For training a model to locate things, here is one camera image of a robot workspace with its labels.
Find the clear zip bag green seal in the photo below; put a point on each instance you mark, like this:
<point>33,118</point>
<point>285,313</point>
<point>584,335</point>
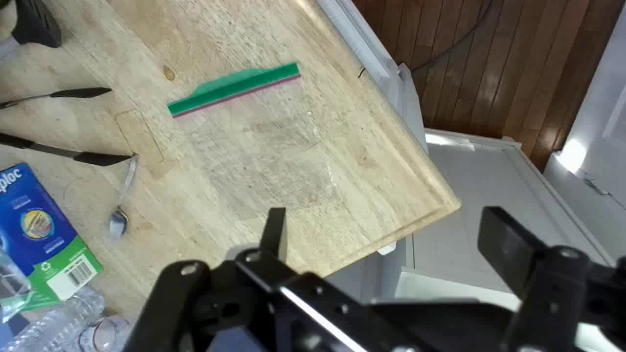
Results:
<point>256,139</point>

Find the clear plastic water bottle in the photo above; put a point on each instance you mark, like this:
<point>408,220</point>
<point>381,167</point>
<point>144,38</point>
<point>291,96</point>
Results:
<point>78,325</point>

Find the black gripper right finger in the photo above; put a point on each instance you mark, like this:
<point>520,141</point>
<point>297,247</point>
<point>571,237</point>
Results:
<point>518,255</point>

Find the blue Ziploc box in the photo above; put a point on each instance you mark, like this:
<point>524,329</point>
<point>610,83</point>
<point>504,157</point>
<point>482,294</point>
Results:
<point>40,239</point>

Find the white shelf cabinet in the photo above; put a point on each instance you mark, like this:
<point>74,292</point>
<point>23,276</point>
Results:
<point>443,261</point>

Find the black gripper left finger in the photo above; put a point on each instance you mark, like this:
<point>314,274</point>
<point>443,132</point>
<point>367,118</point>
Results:
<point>271,239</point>

